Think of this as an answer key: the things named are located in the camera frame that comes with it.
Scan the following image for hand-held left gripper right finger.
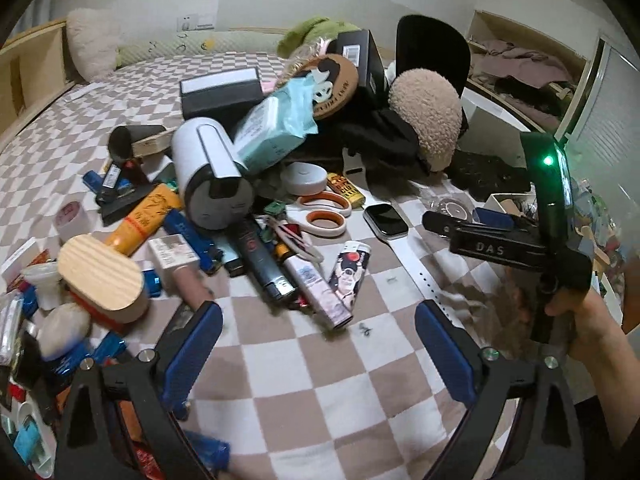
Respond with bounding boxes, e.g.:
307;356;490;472
415;300;588;480

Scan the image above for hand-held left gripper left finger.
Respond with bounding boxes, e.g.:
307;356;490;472
56;301;224;480

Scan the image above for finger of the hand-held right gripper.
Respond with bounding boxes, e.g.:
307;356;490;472
472;207;516;231
422;211;481;239

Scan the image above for patterned lighter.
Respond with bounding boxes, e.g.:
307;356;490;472
327;241;372;309

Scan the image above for pink slim lighter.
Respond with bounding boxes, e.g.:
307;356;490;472
281;252;354;331

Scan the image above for person's right forearm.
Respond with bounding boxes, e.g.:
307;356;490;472
570;337;640;406

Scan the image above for person's right hand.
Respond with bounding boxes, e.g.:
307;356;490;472
545;287;632;362

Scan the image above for black lace cloth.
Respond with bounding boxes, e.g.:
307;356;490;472
444;151;534;207

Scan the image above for white smart watch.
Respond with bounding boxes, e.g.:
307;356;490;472
362;203;453;308

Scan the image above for large white cardboard box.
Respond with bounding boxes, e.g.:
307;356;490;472
459;87;532;162

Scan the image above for large blue translucent lighter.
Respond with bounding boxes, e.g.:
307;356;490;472
191;431;232;473

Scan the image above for yellow lighter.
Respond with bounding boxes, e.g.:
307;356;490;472
327;172;367;212

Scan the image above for beige fluffy plush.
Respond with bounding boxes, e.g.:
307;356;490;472
387;68;464;174

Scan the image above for dark blue lighter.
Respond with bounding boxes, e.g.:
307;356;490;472
161;208;224;275

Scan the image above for oval wooden box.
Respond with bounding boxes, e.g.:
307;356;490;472
57;234;150;326

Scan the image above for dark tube lighter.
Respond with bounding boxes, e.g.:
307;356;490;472
227;219;297;304

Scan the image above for checkered bedsheet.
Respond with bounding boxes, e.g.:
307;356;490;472
0;52;531;480

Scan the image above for dark clothes pile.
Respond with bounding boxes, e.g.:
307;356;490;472
492;76;573;121

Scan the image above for grey oval stone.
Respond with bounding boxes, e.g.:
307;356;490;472
37;303;94;362

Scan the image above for white orange scissors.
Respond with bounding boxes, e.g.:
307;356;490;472
286;190;354;239

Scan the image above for orange tube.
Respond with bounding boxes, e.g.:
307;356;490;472
102;183;184;257

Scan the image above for white round disc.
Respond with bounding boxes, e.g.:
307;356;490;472
279;162;329;197

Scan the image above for pink clothes pile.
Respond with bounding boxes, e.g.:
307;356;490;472
472;42;576;88

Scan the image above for white slatted door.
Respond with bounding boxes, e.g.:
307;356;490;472
569;36;640;191

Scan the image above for white cap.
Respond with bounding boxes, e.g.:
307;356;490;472
22;262;64;312

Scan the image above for black flat tool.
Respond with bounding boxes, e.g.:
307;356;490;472
95;160;161;227

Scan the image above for round panda print coaster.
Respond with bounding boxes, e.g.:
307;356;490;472
289;54;361;121

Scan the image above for black box with barcode label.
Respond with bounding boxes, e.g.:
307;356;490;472
334;29;387;112

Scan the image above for black rounded chair back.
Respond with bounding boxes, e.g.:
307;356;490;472
394;14;472;128

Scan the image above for white cylindrical device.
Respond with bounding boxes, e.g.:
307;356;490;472
171;116;256;231

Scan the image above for tape roll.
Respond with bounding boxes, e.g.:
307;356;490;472
53;200;89;244

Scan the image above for person's dark clothing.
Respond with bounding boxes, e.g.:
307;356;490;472
575;395;640;480

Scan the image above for wardrobe niche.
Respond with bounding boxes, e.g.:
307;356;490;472
466;9;602;133

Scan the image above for white pink small box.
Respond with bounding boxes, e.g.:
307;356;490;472
0;239;42;288

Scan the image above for teal tissue pack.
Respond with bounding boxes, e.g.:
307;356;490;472
232;78;321;174

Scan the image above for small blue lighter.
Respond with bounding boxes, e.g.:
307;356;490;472
83;170;109;194

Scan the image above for small wooden block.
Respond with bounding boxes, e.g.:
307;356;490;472
131;127;177;159

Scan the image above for green plush toy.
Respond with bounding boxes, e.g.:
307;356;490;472
276;16;362;59

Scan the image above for black white-edged box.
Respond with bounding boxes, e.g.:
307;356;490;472
180;66;265;122

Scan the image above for long green bolster pillow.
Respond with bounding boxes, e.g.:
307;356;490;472
116;26;297;69

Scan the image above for wooden bedside shelf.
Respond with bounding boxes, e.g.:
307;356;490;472
0;18;82;133

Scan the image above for white fluffy pillow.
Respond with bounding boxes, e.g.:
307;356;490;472
66;8;124;84

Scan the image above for clear bag with ring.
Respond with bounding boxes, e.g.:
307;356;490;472
425;194;477;222

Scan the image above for wooden handled stamp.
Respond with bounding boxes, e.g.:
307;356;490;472
148;235;214;307

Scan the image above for white strap piece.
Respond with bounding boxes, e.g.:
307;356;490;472
341;152;374;177

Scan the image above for white thin cable tie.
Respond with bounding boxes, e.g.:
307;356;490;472
264;214;327;264

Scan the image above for wall switch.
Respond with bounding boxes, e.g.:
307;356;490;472
175;11;217;32

